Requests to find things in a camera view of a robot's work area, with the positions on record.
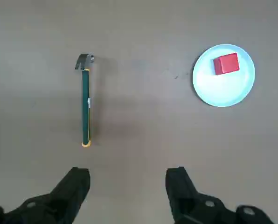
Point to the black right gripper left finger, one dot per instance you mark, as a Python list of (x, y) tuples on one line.
[(69, 189)]

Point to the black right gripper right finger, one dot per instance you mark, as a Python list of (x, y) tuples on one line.
[(181, 189)]

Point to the white round plate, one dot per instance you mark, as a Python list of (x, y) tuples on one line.
[(223, 88)]

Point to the red wooden cube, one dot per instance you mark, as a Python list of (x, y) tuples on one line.
[(227, 63)]

